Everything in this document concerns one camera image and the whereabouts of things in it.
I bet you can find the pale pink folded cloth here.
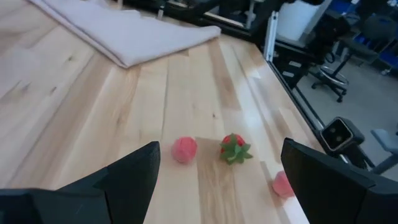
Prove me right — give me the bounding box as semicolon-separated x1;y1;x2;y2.
27;0;222;69

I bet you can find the black table-level camera box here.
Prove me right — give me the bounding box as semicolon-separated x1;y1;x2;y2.
319;116;376;171

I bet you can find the pink toy fruit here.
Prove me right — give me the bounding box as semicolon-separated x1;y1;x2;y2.
272;170;295;199
170;136;198;165

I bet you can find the black office stool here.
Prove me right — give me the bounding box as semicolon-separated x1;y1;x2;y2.
310;14;398;103

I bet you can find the red toy strawberry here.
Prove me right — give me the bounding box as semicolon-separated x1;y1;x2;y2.
219;133;254;166

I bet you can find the white panel box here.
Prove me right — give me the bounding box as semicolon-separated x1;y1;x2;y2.
275;0;333;48

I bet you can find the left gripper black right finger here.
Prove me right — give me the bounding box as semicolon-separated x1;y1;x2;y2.
281;138;398;224

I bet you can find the black control box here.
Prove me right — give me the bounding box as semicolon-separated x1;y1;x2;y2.
275;40;327;90

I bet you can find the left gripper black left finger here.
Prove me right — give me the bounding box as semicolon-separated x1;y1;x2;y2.
0;141;161;224

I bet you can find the silver aluminium post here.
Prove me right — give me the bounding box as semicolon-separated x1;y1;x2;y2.
263;11;280;62

